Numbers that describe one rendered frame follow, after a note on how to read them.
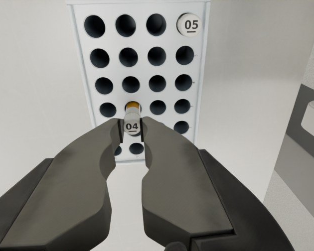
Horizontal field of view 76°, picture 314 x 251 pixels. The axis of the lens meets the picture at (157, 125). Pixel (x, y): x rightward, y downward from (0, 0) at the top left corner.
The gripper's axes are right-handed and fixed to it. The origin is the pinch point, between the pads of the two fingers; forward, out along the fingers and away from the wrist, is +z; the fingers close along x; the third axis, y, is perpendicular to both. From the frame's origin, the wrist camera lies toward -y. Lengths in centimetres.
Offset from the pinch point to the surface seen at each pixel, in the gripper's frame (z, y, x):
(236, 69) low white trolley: 6.5, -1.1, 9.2
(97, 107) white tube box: 2.9, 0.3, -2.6
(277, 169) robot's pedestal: 36, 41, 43
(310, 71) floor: 83, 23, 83
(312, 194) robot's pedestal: 21, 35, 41
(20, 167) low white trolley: 6.4, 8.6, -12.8
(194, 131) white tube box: 3.0, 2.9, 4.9
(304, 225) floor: 83, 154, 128
